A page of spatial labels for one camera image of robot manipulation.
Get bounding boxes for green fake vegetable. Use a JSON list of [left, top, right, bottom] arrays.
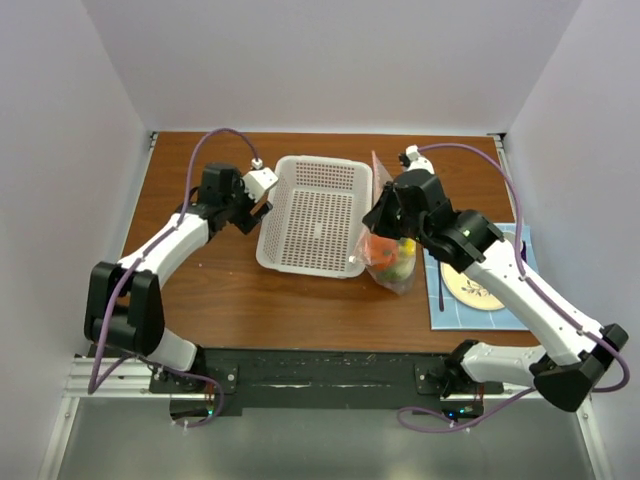
[[377, 257, 415, 284]]

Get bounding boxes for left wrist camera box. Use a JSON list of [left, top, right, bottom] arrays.
[[243, 167, 278, 202]]

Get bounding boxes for clear zip top bag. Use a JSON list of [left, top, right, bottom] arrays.
[[348, 149, 417, 297]]

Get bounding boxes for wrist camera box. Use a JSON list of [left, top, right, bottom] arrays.
[[243, 167, 278, 202], [399, 145, 435, 175]]

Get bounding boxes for white perforated plastic basket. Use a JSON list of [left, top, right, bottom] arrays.
[[256, 155, 373, 279]]

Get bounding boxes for yellow fake lemon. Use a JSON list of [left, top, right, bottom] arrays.
[[398, 238, 416, 257]]

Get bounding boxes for blue checked cloth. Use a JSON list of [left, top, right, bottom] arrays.
[[423, 249, 528, 331]]

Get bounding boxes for purple plastic fork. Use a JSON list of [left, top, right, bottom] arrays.
[[437, 261, 445, 312]]

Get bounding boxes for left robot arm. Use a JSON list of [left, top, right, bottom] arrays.
[[84, 160, 278, 393]]

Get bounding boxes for cream plate with leaf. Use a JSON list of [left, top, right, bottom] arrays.
[[439, 263, 505, 312]]

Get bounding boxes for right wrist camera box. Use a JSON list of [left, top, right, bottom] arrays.
[[399, 145, 435, 175]]

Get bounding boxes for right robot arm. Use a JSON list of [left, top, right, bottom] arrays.
[[363, 169, 628, 412]]

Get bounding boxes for orange fake pumpkin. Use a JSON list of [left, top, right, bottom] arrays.
[[368, 235, 398, 269]]

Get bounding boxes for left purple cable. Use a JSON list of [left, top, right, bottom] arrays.
[[86, 128, 263, 429]]

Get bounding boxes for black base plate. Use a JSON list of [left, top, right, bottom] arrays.
[[149, 347, 504, 419]]

